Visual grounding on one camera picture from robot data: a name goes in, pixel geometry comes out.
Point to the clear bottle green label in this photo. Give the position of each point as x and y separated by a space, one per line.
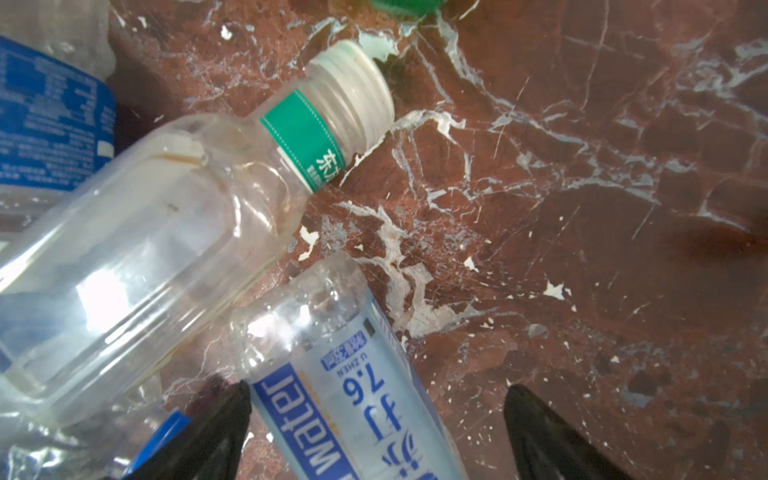
147 251

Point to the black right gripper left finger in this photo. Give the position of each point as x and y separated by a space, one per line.
205 446

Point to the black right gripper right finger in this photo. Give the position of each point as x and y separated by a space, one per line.
545 446

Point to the soda water bottle blue label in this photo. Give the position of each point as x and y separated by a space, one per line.
334 385

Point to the clear bottle blue label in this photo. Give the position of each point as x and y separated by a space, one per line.
57 111

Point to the clear bottle blue cap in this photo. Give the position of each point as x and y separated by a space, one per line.
109 444

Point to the green plastic soda bottle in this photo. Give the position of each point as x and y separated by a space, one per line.
408 8

